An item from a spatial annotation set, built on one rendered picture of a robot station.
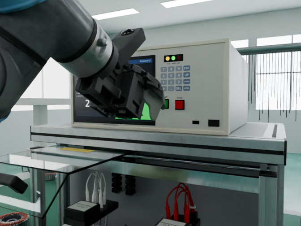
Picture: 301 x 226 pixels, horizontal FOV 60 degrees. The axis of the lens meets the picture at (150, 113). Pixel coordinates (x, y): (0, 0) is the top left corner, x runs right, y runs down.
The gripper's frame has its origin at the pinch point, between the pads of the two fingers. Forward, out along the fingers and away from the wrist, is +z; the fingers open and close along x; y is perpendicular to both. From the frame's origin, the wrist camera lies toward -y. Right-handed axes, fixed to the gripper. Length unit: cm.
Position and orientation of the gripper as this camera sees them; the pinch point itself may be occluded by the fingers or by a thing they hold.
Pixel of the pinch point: (150, 102)
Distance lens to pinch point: 55.1
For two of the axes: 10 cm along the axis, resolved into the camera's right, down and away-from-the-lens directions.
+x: 9.0, 0.2, -4.4
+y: -1.9, 9.2, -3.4
